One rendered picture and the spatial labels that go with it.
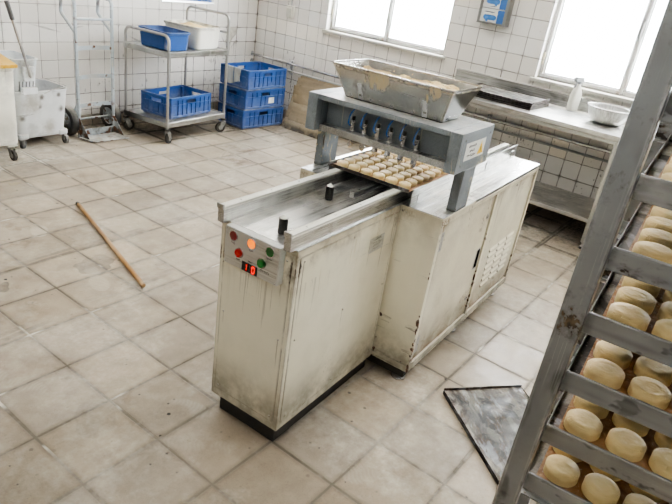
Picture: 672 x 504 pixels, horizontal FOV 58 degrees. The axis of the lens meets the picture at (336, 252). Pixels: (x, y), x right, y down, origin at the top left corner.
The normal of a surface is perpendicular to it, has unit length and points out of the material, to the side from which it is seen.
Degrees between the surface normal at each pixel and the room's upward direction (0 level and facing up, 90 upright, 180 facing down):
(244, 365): 90
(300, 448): 0
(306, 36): 90
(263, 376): 90
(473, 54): 90
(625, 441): 0
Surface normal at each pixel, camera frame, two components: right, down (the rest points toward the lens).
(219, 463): 0.14, -0.89
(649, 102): -0.54, 0.29
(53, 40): 0.79, 0.36
